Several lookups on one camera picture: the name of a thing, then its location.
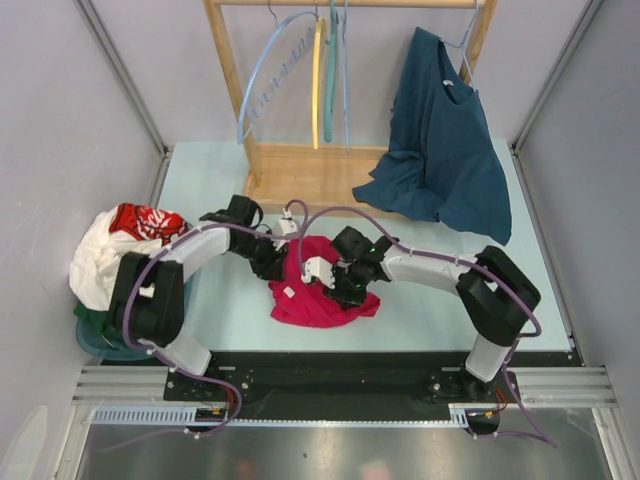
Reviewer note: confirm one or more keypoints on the light blue notched hanger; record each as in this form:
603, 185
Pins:
262, 89

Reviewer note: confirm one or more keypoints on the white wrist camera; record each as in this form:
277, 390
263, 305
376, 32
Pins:
318, 269
285, 229

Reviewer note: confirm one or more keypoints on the white slotted cable duct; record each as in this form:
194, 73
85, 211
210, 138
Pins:
177, 416

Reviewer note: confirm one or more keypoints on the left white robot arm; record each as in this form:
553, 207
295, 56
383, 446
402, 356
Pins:
148, 301

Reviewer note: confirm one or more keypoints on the green garment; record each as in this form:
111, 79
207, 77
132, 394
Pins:
96, 319

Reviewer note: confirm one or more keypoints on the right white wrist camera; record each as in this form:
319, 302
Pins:
318, 269

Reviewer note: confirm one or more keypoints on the yellow hanger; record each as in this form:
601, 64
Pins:
318, 52

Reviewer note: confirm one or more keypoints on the pink t shirt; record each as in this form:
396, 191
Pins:
305, 305

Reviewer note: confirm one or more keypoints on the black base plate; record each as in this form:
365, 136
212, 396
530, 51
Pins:
394, 387

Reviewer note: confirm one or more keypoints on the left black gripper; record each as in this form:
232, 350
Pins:
272, 267

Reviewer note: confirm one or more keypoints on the teal hanger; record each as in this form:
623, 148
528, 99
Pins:
331, 70

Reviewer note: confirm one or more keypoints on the teal laundry basket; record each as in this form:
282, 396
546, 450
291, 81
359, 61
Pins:
108, 345

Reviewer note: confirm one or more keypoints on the thin blue hanger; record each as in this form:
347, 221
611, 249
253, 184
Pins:
346, 112

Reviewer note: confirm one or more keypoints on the wooden clothes rack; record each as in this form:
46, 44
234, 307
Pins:
278, 172

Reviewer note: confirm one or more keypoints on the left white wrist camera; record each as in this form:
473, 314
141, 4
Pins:
285, 229

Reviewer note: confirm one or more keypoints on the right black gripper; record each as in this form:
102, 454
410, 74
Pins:
346, 301

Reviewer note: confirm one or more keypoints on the light blue wire hanger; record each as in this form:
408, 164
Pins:
468, 46

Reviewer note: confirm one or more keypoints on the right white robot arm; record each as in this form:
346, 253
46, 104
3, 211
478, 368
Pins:
498, 297

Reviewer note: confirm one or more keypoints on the white and red shirt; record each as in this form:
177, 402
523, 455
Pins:
125, 228

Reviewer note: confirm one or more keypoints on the dark blue t shirt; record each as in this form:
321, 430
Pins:
440, 165

